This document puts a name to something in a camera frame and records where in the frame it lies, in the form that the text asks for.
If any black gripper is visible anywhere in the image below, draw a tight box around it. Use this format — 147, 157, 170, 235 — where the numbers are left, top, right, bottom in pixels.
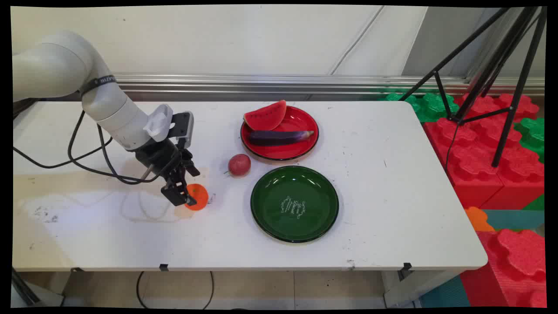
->
131, 139, 201, 207

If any purple toy eggplant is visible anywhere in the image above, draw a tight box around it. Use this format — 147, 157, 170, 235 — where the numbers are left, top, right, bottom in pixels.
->
249, 130, 315, 147

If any orange toy fruit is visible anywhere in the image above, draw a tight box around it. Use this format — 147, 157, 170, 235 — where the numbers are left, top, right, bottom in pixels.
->
185, 184, 209, 212

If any red round toy fruit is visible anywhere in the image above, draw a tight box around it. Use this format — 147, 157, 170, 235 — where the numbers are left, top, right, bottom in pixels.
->
225, 154, 252, 177

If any red watermelon slice toy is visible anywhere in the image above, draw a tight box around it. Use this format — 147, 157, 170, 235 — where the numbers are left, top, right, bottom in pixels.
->
243, 100, 287, 132

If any red plate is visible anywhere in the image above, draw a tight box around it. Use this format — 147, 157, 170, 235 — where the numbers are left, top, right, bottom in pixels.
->
240, 106, 320, 161

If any green plate with print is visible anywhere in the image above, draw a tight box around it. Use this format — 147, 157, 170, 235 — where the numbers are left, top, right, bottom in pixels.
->
250, 165, 340, 243

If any white table leg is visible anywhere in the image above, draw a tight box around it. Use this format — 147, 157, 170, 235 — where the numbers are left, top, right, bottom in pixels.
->
382, 269, 463, 308

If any green foam block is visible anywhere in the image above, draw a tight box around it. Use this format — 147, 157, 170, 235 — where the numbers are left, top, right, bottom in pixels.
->
514, 117, 545, 163
378, 91, 460, 123

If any teal foam mat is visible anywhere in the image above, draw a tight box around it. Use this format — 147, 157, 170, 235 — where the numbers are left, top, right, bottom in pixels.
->
482, 209, 545, 232
419, 275, 471, 308

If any orange foam piece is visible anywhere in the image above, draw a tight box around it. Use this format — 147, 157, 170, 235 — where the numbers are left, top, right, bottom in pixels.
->
464, 206, 496, 232

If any large red foam block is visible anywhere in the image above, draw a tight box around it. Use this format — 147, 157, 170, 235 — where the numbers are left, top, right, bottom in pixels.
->
459, 229, 548, 308

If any black tripod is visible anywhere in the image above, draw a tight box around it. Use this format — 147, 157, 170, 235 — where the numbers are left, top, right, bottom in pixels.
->
399, 7, 548, 168

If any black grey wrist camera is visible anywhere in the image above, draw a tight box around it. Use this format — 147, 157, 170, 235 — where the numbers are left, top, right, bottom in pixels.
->
168, 111, 195, 151

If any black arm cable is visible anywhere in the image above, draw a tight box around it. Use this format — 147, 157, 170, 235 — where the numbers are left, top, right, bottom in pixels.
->
13, 136, 113, 169
67, 110, 183, 185

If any black floor cable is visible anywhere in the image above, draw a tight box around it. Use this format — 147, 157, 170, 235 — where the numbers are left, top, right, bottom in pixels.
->
136, 271, 215, 311

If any black printed velcro strap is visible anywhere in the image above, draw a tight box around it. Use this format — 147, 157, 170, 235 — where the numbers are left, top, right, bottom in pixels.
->
80, 75, 118, 98

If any silver metal wall rail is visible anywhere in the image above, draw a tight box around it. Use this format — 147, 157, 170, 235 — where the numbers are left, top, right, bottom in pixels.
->
105, 74, 545, 102

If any thin black tripod cable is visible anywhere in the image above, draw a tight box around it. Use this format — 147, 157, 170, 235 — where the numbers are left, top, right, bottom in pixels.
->
445, 123, 459, 171

